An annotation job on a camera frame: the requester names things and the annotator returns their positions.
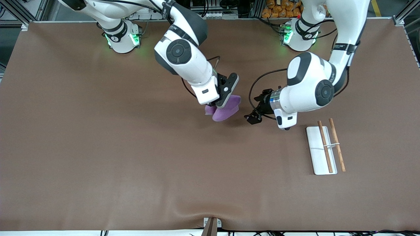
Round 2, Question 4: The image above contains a purple and grey towel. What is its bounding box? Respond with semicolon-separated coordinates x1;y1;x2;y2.
204;95;242;122

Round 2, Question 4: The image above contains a white connector block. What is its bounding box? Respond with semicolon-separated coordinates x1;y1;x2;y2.
203;11;239;19

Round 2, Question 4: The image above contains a pile of orange packets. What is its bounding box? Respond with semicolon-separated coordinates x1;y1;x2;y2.
262;0;304;19

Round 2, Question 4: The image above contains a brown table mat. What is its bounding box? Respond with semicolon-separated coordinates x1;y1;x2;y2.
0;18;420;232

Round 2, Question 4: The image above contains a white power strip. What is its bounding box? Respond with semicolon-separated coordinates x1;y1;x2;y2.
130;10;164;20

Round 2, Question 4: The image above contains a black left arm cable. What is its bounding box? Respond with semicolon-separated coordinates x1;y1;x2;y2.
248;20;350;120

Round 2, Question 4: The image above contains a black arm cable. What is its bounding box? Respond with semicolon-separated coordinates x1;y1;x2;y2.
248;20;350;120
181;56;221;99

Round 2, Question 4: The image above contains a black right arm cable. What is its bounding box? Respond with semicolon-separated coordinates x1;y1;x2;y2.
181;56;221;99

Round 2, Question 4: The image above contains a brown camera mount bracket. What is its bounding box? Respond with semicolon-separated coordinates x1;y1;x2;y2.
203;217;222;236

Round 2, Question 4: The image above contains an aluminium frame post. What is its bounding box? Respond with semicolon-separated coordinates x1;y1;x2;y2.
393;0;420;26
0;0;50;27

